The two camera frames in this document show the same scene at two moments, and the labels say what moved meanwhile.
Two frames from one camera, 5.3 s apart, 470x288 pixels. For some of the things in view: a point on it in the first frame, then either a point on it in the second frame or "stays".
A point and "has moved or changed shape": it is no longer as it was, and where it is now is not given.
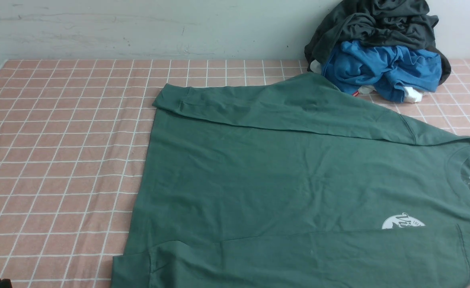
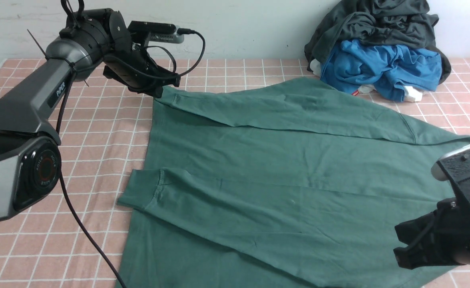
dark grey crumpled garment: (394, 23) stays
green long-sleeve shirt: (292, 181) has moved or changed shape
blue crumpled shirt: (388, 69) stays
